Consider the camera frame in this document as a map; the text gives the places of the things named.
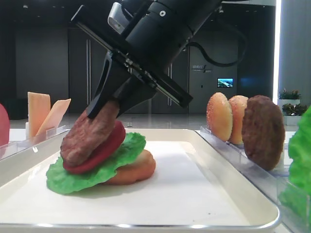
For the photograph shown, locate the upright orange cheese slice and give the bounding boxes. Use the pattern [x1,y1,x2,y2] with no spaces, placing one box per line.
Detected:
[27,92,51,138]

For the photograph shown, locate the clear acrylic bun holder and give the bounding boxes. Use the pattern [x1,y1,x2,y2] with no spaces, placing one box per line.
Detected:
[199,126,246,157]

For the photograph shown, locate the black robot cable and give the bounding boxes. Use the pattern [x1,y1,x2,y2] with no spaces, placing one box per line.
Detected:
[187,11,247,67]

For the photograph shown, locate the reddish brown meat patty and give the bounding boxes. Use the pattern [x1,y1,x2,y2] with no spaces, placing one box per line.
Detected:
[242,95,285,171]

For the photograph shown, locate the clear acrylic lettuce holder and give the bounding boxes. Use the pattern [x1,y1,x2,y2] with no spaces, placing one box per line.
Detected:
[276,179,311,233]

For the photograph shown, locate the dark brown meat patty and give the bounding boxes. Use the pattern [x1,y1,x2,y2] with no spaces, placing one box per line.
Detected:
[60,100,119,166]

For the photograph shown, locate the red tomato slice in holder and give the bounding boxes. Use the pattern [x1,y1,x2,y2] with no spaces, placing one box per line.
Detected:
[0,104,10,146]

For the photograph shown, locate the leaning orange cheese slice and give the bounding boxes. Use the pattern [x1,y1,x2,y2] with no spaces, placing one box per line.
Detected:
[36,99,71,135]

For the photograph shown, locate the red tomato slice on stack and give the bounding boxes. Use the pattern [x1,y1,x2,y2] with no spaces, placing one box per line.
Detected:
[63,120,126,174]

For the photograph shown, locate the clear acrylic cheese holder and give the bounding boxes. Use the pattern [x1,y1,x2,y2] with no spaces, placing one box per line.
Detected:
[0,122,68,160]

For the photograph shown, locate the clear acrylic patty holder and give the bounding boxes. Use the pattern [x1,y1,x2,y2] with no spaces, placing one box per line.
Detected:
[229,142,291,202]

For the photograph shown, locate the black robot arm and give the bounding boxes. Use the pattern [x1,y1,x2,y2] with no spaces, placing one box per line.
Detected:
[71,0,220,119]

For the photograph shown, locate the green lettuce leaf on stack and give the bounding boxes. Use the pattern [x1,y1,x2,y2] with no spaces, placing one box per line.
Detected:
[46,133,146,195]

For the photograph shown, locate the right bun slice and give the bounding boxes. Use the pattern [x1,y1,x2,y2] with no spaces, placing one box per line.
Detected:
[229,95,248,145]

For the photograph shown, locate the potted plants in planter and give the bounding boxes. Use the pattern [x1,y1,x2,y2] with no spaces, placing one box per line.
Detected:
[277,88,308,126]

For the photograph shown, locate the bun slice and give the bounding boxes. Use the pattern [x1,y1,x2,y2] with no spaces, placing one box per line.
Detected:
[229,95,248,145]
[207,92,233,141]

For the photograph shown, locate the green lettuce leaf in holder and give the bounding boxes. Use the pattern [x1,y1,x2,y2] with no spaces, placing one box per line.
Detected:
[278,110,311,221]

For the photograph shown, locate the white rectangular tray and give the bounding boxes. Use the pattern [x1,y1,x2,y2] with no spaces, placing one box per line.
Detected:
[0,129,280,233]

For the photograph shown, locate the left bun slice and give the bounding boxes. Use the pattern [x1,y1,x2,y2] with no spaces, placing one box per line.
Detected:
[207,92,233,141]

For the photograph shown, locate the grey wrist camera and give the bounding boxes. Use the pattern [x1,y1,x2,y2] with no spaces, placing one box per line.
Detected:
[107,2,133,34]

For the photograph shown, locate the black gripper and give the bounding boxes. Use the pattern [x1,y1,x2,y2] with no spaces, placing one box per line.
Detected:
[71,1,192,119]

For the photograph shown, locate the small wall screen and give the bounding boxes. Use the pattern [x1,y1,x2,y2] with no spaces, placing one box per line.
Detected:
[217,78,234,88]

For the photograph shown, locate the bottom bun on tray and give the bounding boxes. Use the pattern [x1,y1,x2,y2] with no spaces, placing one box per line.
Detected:
[103,150,156,185]

